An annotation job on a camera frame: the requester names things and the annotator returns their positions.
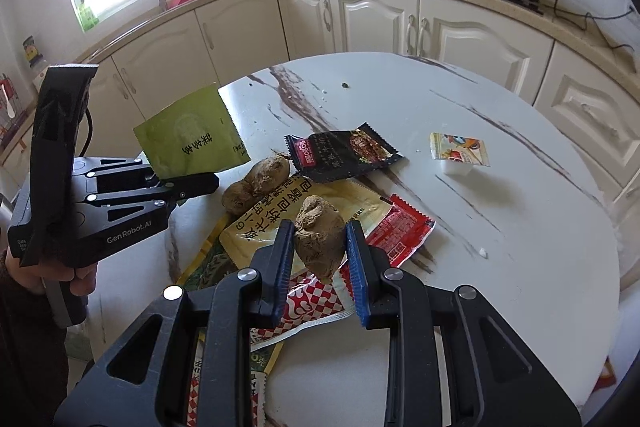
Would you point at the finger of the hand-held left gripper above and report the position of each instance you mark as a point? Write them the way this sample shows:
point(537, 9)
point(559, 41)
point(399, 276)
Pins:
point(195, 184)
point(125, 167)

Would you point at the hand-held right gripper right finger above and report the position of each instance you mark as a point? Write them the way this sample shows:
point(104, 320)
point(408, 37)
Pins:
point(357, 277)

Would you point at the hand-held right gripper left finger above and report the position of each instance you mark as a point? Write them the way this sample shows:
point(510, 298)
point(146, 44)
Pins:
point(285, 267)

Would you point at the brown ginger lump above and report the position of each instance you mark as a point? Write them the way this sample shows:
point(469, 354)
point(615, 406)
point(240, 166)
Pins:
point(255, 184)
point(320, 237)

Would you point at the olive green sachet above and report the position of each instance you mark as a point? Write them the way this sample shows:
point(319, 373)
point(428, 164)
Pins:
point(195, 132)

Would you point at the person's left forearm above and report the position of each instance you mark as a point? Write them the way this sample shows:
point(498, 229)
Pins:
point(25, 347)

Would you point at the person's left hand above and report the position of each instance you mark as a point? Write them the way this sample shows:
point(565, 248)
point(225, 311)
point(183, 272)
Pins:
point(84, 282)

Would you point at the red sachet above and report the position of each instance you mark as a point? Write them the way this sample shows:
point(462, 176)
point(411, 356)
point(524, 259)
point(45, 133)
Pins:
point(400, 232)

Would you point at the dark green packet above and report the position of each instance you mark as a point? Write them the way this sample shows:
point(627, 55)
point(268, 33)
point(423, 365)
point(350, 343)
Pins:
point(210, 264)

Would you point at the large yellow packet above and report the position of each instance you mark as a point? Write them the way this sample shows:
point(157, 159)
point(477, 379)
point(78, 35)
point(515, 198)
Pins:
point(350, 202)

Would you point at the red utensil holder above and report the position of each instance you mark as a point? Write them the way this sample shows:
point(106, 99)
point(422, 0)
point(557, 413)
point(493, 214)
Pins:
point(7, 107)

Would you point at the black sachet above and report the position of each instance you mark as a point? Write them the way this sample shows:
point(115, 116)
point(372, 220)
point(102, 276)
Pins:
point(345, 149)

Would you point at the round white marble table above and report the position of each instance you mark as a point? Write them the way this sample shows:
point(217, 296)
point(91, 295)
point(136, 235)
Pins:
point(500, 282)

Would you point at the green dish soap bottle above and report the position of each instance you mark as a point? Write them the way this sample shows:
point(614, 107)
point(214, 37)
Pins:
point(86, 17)

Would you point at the small jelly cup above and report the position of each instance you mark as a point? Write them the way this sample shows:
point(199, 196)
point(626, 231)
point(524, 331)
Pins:
point(457, 149)

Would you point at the red cardboard box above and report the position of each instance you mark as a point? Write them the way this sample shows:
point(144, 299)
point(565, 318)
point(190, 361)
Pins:
point(607, 374)

